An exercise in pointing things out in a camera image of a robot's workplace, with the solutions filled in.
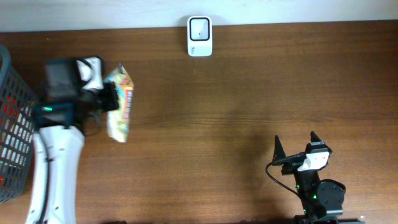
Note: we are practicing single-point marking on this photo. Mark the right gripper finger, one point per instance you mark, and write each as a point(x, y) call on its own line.
point(279, 153)
point(314, 138)

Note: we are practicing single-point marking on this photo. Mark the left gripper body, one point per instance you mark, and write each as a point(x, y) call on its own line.
point(99, 99)

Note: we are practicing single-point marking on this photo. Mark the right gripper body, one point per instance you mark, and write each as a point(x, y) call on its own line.
point(291, 164)

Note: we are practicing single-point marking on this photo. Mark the yellow snack bag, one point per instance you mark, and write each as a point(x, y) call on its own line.
point(118, 120)

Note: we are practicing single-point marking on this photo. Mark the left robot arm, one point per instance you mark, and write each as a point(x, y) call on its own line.
point(73, 92)

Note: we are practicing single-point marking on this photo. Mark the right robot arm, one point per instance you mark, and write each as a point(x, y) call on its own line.
point(322, 200)

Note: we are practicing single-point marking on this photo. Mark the white barcode scanner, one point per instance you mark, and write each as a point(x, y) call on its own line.
point(199, 36)

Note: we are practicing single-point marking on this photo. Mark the dark grey mesh basket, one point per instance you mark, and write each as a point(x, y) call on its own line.
point(17, 129)

